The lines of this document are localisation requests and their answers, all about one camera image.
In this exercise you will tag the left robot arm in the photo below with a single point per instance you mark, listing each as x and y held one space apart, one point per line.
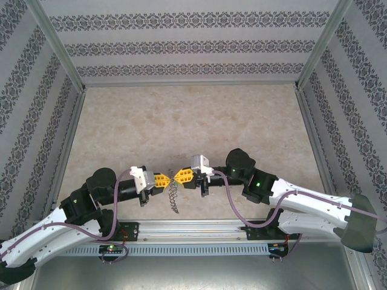
45 238

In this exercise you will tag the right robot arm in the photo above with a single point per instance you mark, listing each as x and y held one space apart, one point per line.
311 202

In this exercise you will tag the small circuit board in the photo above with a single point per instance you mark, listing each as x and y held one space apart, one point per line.
112 248
276 247

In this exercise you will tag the grey metal sheet panel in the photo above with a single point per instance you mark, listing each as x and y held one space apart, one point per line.
193 275

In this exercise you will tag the aluminium frame bar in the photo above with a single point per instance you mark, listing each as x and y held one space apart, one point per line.
190 82
319 151
67 151

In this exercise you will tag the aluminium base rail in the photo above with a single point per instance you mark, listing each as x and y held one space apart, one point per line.
193 230

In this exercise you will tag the aluminium frame post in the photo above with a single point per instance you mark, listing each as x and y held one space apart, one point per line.
361 272
322 45
57 45

